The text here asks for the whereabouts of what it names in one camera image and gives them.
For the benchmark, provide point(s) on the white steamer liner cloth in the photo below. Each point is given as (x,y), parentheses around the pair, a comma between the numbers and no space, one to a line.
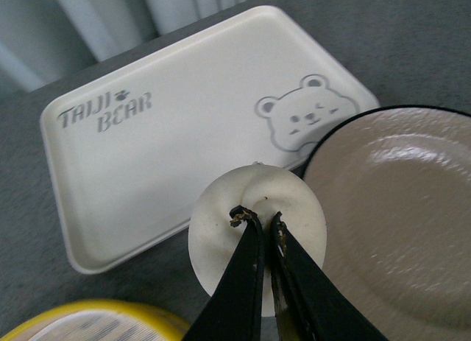
(101,325)

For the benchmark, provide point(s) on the white steamed bun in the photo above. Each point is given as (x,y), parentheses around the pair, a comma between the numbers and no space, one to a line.
(265,190)

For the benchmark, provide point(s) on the beige plate black rim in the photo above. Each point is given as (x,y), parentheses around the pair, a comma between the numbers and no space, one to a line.
(394,185)

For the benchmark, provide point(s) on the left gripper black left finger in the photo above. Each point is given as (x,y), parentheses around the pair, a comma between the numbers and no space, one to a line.
(234,310)

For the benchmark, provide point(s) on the yellow rimmed bamboo steamer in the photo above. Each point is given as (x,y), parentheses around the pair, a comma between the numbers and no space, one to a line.
(154,316)

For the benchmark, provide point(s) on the grey pleated curtain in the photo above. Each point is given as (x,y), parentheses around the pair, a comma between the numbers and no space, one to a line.
(45,40)

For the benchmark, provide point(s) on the cream bear tray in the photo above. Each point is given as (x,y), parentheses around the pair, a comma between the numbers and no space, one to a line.
(130,152)

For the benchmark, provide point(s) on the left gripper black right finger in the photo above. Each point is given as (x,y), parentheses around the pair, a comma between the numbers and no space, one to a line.
(307,305)

